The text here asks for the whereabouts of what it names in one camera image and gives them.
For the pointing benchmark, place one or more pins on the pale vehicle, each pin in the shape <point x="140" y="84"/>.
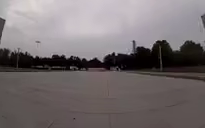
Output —
<point x="114" y="68"/>
<point x="73" y="68"/>

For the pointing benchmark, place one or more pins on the grey concrete slab pavement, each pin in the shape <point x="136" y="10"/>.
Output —
<point x="100" y="100"/>

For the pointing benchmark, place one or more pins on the distant tower mast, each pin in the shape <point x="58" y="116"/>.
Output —
<point x="133" y="46"/>

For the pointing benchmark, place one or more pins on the row of dark trees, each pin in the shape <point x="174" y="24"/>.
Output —
<point x="140" y="59"/>

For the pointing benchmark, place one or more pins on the grey street pole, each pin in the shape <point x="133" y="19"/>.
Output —
<point x="160" y="58"/>

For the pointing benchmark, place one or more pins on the tall floodlight pole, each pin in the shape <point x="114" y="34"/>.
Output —
<point x="37" y="46"/>

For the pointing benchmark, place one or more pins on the raised kerb strip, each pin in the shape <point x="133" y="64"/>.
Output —
<point x="180" y="75"/>

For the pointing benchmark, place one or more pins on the grass strip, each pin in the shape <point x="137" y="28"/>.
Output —
<point x="186" y="68"/>

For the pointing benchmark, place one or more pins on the thin pale pole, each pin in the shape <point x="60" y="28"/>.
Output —
<point x="17" y="58"/>

